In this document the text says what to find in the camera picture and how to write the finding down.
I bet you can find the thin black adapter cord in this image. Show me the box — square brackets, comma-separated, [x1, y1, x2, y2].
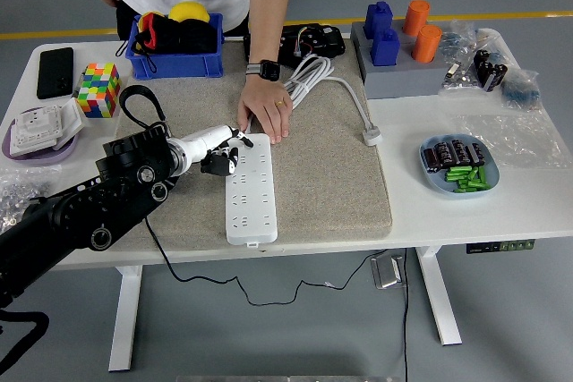
[143, 216, 390, 307]

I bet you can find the white coiled power strip cable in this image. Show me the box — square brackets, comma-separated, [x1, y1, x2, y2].
[244, 54, 373, 136]

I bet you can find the purple tray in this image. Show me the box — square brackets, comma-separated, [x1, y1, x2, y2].
[2, 106, 85, 164]

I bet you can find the multicoloured puzzle cube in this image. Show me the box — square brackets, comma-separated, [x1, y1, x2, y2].
[75, 62, 122, 119]

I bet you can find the white power strip plug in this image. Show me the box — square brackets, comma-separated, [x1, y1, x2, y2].
[361, 126, 383, 148]

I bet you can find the bag of silver parts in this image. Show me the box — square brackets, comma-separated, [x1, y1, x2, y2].
[438, 62, 482, 98]

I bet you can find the white wall switch panel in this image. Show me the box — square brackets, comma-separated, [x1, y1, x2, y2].
[52, 98, 85, 151]

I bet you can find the bag of blue resistors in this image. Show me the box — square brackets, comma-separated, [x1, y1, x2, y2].
[499, 68, 543, 112]

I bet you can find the bag of blue parts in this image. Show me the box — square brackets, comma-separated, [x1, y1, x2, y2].
[441, 19, 501, 62]

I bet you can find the black floor cable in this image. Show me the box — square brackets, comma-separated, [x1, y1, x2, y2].
[400, 248, 410, 382]

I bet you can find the black electronic device with wires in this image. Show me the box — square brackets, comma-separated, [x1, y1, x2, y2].
[243, 23, 346, 65]

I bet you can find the metal floor socket box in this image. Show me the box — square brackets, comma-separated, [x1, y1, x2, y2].
[370, 253, 407, 290]

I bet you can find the blue plastic bin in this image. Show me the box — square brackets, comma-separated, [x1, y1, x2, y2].
[124, 13, 225, 81]

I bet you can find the black desk control panel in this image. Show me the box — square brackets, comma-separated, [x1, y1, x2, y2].
[465, 238, 536, 255]

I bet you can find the bag of metal nuts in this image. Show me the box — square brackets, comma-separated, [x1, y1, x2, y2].
[0, 165, 62, 233]

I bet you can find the black drawstring pouch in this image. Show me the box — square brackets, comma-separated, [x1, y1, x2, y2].
[115, 17, 218, 73]

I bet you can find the black capacitor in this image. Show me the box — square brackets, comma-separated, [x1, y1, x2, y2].
[449, 140, 470, 165]
[423, 149, 443, 174]
[433, 141, 453, 166]
[466, 143, 486, 167]

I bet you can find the grey block holder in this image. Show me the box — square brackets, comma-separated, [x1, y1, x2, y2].
[349, 20, 454, 101]

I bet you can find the black smartphone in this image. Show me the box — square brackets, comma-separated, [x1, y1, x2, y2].
[36, 47, 75, 100]

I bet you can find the yellow ball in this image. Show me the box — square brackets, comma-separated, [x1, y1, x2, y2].
[168, 0, 210, 24]

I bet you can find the blue square block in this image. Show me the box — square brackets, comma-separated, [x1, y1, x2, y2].
[370, 28, 400, 68]
[363, 1, 394, 42]

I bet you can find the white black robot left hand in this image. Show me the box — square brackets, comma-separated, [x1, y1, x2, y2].
[181, 124, 255, 177]

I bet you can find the orange cylinder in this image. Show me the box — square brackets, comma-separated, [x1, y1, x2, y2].
[410, 24, 443, 64]
[402, 0, 432, 38]

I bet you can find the person's left hand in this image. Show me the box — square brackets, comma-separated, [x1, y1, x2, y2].
[236, 73, 295, 145]

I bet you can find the bag of black capacitors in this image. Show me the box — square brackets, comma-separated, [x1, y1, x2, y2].
[473, 47, 510, 94]

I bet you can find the white table leg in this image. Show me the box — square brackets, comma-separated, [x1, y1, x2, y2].
[415, 245, 463, 346]
[107, 265, 144, 373]

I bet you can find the grey-brown mat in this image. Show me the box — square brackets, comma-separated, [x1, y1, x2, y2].
[91, 37, 394, 252]

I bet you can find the light blue plate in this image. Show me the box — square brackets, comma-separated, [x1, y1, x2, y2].
[418, 133, 500, 200]

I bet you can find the white wall socket panel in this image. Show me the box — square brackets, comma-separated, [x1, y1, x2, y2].
[9, 106, 64, 158]

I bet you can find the black wristwatch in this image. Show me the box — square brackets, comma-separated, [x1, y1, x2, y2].
[245, 59, 282, 82]

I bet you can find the empty clear plastic bag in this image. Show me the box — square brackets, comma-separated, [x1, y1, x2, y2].
[455, 112, 573, 169]

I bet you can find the white power strip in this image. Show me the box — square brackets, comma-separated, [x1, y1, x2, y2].
[225, 132, 279, 249]

